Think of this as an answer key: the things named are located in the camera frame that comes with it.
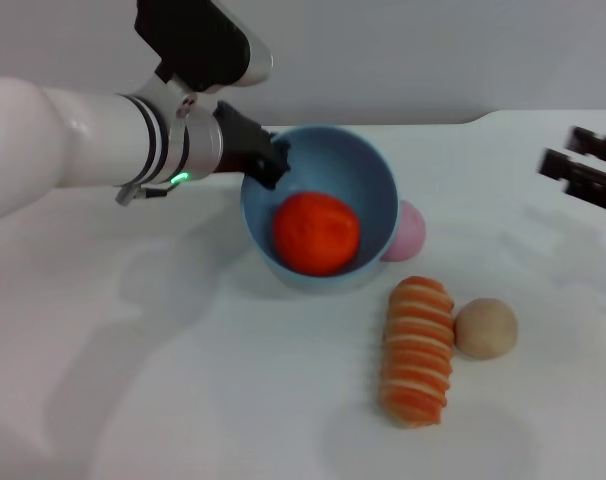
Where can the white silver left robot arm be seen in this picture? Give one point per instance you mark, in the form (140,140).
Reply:
(83,140)

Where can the blue bowl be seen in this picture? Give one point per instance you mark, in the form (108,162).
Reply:
(343,165)

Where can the orange striped bread roll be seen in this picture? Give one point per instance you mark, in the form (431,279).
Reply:
(418,350)

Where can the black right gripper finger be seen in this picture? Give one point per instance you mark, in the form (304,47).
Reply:
(600,145)
(583,177)

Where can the pink round bun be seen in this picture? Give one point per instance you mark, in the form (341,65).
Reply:
(410,235)

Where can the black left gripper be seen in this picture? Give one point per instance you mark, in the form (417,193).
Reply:
(243,145)

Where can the beige round bun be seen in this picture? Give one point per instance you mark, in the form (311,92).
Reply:
(485,327)

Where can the orange toy fruit with stem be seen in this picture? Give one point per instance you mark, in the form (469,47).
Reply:
(315,235)

